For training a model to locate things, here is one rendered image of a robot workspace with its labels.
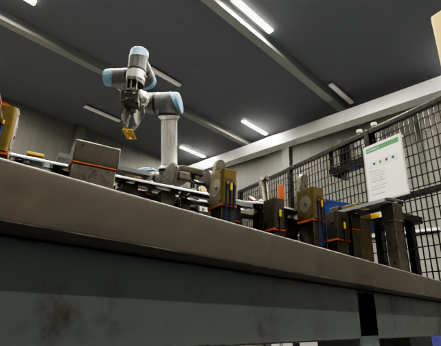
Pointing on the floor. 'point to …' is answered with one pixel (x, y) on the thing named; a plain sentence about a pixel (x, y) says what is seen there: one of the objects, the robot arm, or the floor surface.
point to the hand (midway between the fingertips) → (130, 130)
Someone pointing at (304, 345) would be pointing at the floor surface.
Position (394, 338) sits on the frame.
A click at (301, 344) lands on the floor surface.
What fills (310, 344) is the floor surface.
